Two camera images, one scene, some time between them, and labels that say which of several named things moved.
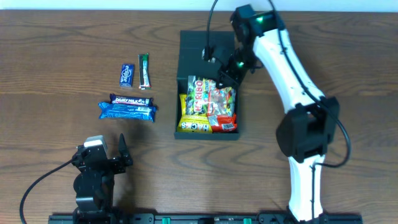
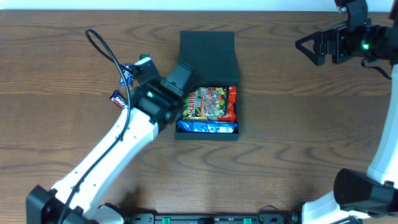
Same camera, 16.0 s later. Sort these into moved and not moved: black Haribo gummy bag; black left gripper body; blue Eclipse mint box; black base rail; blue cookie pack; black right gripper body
Moved: black right gripper body; blue cookie pack; black left gripper body; black Haribo gummy bag
Not moved: black base rail; blue Eclipse mint box
